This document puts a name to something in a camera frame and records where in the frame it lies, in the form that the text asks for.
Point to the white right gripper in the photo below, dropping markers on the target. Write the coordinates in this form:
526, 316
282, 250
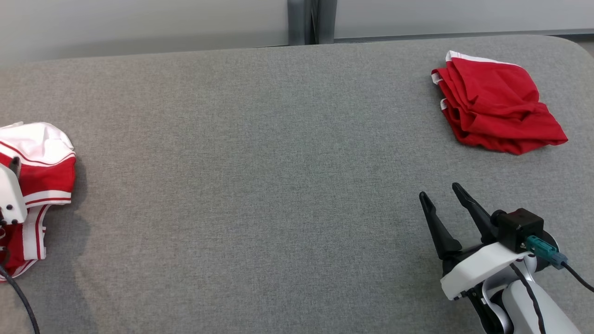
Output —
478, 266

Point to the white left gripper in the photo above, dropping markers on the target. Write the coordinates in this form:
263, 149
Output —
11, 199

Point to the red white basketball jersey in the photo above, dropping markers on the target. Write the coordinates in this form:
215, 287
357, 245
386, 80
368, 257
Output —
51, 176

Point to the red shorts white stripe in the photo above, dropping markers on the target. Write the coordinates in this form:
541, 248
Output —
492, 106

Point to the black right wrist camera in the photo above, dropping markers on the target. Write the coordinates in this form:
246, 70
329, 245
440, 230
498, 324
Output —
522, 227

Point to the teal right camera connector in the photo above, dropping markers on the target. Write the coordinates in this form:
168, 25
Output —
543, 248

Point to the grey partition post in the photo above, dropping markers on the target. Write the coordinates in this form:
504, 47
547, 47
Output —
297, 23

